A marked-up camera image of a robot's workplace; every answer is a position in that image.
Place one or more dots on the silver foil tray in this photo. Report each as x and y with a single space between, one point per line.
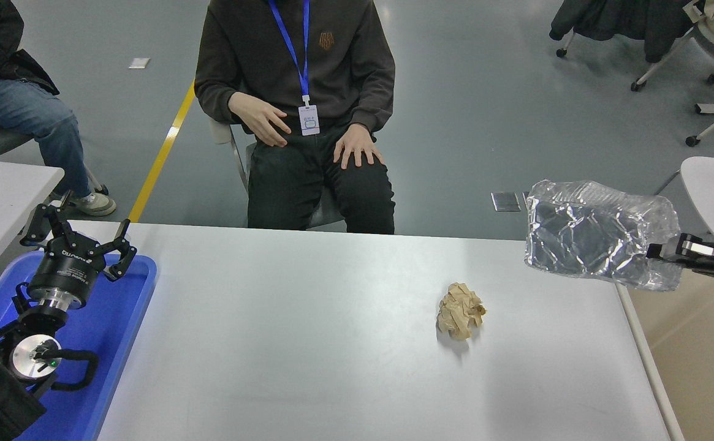
589 233

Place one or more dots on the person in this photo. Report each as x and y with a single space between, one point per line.
19 110
344 67

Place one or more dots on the person's left hand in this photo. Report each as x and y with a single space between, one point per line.
356 147

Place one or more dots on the white chair leg with caster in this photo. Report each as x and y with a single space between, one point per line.
566 44

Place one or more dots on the large pale bin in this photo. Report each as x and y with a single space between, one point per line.
700 367

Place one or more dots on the dark jacket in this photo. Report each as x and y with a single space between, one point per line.
620 18

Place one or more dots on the white paper scrap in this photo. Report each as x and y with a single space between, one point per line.
139 62

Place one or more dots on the white side table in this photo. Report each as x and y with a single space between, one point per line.
1 196

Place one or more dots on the blue plastic tray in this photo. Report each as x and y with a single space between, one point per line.
111 343

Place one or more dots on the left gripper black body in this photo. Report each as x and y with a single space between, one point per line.
67 268

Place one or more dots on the person's right hand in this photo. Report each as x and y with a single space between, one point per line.
262 119

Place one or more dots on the crumpled tan paper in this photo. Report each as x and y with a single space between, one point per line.
459 312

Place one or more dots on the white and grey chair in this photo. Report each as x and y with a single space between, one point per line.
220 130

